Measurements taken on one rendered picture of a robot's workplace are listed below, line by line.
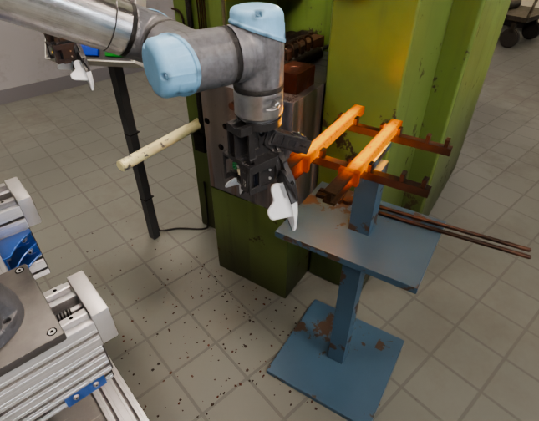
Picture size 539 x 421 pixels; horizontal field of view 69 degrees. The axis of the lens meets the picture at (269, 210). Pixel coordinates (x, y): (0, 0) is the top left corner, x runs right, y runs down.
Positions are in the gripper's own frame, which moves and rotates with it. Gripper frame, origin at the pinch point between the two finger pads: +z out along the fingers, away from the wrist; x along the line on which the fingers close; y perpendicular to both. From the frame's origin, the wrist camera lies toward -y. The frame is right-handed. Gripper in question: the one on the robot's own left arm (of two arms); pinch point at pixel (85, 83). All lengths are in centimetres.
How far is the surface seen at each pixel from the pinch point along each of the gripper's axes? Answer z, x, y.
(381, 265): 27, 100, -29
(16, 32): 39, -273, -37
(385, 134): 0, 86, -42
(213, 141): 24.7, 19.7, -33.8
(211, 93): 6.0, 20.6, -34.0
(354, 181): 1, 93, -21
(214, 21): -12, 3, -50
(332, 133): 0, 77, -33
